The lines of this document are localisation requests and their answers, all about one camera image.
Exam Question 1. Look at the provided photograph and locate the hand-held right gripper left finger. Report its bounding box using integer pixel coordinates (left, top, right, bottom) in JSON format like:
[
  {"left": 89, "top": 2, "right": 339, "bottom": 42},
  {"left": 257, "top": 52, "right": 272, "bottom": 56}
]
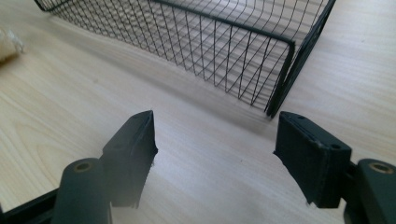
[{"left": 100, "top": 109, "right": 159, "bottom": 209}]

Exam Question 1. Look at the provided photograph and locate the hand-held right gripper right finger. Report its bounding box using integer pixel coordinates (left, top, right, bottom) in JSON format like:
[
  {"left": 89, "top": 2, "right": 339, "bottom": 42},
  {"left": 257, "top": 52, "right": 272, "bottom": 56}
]
[{"left": 273, "top": 111, "right": 353, "bottom": 209}]

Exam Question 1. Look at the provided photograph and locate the black wire mesh basket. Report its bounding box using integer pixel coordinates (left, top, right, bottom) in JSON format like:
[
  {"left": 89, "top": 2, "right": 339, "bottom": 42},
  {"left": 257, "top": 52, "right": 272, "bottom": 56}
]
[{"left": 33, "top": 0, "right": 338, "bottom": 119}]

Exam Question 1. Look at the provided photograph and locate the beige plastic-wrapped item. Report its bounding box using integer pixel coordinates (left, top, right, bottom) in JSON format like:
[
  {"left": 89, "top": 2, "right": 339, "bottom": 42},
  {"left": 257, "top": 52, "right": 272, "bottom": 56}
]
[{"left": 0, "top": 27, "right": 25, "bottom": 63}]

